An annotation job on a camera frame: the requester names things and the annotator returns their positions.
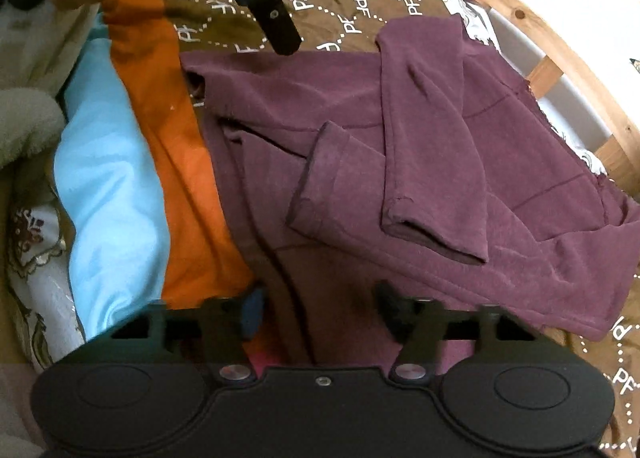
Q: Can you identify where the wooden bed frame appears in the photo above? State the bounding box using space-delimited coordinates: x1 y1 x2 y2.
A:
478 0 639 196

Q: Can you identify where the pink cloth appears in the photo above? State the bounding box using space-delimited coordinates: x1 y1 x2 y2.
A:
243 326 294 379

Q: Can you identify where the brown PF-patterned duvet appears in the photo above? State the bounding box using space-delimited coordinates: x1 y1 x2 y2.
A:
163 0 639 457

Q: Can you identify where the cream fleece blanket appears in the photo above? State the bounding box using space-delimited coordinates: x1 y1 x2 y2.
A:
0 2 98 166

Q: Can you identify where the maroon long-sleeve shirt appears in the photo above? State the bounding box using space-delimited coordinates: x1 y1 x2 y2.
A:
181 16 639 367

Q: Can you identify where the light blue cloth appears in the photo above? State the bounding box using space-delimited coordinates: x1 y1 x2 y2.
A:
53 18 170 339

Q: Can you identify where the orange cloth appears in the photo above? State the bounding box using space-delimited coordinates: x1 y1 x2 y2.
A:
103 0 254 308

